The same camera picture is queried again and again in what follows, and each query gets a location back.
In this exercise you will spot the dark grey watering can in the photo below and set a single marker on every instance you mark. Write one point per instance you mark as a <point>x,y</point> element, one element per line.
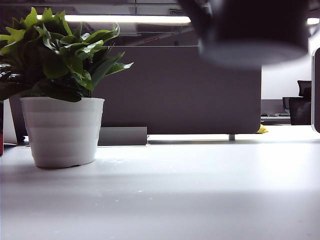
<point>250,25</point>

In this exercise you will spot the white ribbed plant pot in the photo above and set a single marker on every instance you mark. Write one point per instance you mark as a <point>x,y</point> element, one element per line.
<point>62,135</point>

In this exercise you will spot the green leafy potted plant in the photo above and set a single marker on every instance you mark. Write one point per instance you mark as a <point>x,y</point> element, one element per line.
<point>55,65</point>

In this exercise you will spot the dark grey desk partition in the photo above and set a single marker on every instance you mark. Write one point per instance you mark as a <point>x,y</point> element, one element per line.
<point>175,95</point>

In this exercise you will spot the grey metal partition foot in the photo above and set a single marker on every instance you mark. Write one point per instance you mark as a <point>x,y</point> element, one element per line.
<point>232,137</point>

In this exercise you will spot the yellow bag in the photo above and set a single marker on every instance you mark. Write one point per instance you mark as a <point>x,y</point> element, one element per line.
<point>263,129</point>

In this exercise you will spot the long ceiling light strip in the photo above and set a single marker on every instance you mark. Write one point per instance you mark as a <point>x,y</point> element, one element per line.
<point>125,19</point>

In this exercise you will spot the grey background desk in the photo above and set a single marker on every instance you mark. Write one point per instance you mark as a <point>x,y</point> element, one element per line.
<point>272,107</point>

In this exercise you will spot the black office chair headrest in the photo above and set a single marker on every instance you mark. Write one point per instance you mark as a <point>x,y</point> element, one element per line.
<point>303,87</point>

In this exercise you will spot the white flat board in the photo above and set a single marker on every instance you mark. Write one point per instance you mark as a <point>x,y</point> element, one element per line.
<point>9,125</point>

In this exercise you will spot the red object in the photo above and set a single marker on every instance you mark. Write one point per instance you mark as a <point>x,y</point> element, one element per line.
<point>1,130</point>

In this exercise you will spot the white-edged dark side panel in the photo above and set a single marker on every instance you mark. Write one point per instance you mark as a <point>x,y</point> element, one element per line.
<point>317,90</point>

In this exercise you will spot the grey rectangular partition bracket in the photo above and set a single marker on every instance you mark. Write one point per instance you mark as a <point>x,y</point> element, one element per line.
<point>122,136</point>

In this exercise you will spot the dark grey upright post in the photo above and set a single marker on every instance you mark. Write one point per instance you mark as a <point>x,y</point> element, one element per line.
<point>19,120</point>

